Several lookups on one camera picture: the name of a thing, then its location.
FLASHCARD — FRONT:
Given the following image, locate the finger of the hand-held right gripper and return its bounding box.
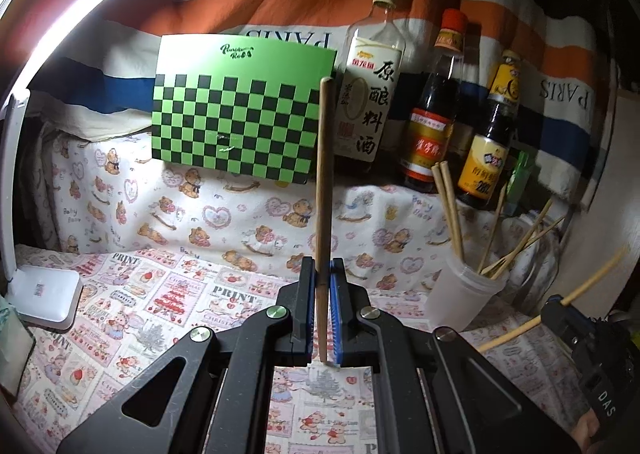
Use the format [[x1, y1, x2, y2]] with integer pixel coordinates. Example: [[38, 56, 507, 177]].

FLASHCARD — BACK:
[[541, 294, 593, 352]]

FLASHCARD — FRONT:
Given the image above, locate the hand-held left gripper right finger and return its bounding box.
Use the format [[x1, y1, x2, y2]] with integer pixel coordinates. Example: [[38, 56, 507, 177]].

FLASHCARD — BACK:
[[329, 258, 583, 454]]

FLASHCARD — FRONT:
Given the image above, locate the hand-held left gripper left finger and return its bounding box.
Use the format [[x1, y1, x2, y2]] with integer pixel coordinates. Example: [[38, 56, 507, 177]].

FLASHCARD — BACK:
[[57, 256, 318, 454]]

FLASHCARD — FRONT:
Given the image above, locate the tan bamboo chopstick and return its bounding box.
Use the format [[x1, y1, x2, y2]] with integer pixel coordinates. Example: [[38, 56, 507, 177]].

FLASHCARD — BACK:
[[491, 197, 555, 279], [487, 216, 568, 279], [315, 76, 335, 366], [431, 164, 462, 259], [439, 161, 466, 259], [477, 246, 630, 354]]

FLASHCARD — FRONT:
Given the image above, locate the translucent plastic cup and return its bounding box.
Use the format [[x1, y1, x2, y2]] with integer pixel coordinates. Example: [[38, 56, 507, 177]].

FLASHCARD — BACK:
[[424, 251, 511, 332]]

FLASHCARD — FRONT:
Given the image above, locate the person's right hand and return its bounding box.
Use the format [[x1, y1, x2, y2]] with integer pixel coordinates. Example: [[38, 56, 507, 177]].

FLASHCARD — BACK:
[[570, 406, 608, 454]]

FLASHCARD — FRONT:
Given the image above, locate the green drink carton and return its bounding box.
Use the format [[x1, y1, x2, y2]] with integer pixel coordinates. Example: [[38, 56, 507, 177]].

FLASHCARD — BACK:
[[505, 151, 536, 217]]

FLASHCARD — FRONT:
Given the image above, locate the strawberry print cloth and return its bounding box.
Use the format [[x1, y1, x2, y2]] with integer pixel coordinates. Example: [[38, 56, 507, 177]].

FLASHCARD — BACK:
[[10, 244, 591, 454]]

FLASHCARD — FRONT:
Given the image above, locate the dark bottle with yellow label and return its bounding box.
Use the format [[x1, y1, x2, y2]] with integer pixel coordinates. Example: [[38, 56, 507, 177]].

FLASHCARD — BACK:
[[457, 50, 523, 211]]

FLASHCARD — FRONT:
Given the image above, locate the bear print cloth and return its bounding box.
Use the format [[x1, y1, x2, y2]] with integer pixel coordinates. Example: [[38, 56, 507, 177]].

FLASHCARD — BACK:
[[30, 126, 566, 325]]

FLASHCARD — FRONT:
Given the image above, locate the dark bottle with red cap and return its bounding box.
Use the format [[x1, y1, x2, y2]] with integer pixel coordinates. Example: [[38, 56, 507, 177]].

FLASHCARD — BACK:
[[400, 8, 468, 193]]

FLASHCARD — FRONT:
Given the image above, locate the clear cooking wine bottle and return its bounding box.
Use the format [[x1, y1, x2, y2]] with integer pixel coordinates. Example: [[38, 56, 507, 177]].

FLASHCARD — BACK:
[[334, 0, 405, 163]]

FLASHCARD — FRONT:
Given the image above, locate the green checkered box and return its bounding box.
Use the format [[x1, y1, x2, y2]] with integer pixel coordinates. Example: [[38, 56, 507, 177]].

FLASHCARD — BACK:
[[151, 34, 337, 185]]

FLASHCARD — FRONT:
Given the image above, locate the white desk lamp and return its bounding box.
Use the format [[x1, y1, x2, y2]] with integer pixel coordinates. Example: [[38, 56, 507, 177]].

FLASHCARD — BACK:
[[0, 0, 168, 332]]

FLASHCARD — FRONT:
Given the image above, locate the grey flat object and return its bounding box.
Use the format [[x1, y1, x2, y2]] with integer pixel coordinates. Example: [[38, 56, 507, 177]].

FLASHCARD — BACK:
[[0, 294, 37, 397]]

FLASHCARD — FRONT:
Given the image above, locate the striped cloth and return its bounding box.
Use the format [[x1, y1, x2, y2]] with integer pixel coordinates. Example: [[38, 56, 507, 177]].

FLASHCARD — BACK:
[[20, 0, 608, 205]]

